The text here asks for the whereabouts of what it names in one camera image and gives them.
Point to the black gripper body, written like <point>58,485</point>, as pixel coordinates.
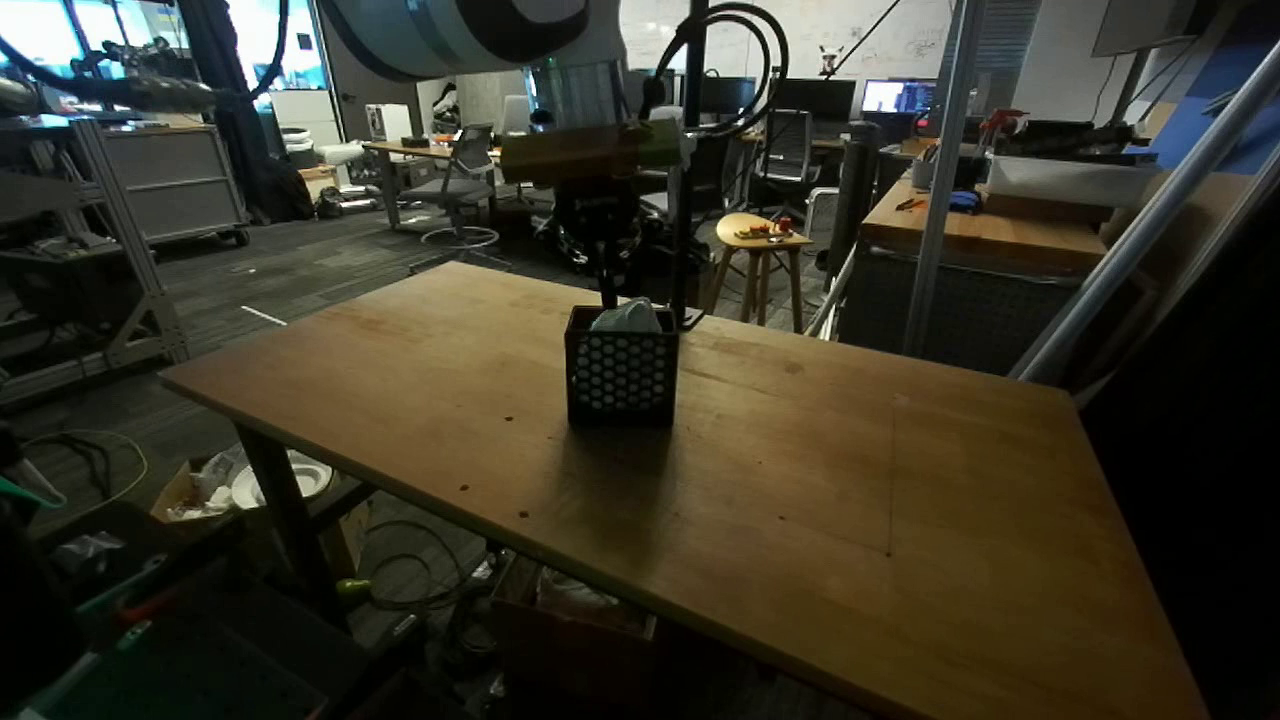
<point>598,220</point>

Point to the black perforated box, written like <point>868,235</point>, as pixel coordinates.
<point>623,383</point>

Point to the cardboard box with white items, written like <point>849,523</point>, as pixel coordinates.
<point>214,489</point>

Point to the black vertical pole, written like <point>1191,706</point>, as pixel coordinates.
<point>684,225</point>

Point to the round wooden stool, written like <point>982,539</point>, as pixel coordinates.
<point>763,235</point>

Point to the small red tool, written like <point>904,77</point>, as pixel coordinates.
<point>763,230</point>

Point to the dark computer monitor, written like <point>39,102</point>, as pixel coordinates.
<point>735,96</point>
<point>809,96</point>

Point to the wooden office desk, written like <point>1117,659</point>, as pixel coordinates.
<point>426,148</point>

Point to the grey office chair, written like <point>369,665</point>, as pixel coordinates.
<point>787,146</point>

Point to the lit computer monitor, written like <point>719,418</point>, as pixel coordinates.
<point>903,96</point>

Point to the wooden workbench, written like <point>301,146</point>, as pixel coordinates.
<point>982,240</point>

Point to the black table leg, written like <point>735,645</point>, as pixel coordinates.
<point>282,515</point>

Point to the grey wheeled cabinet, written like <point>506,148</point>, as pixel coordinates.
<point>174,182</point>

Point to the white bin on workbench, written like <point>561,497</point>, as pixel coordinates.
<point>1064,182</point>

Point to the grey metal shelving rack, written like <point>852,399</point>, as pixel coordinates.
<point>122,240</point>

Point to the silver diagonal metal bar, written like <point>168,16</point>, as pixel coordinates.
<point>1146,220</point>

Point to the silver vertical metal post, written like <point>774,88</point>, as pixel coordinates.
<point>942,173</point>

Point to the blue wall panel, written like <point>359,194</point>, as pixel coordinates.
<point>1220,104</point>

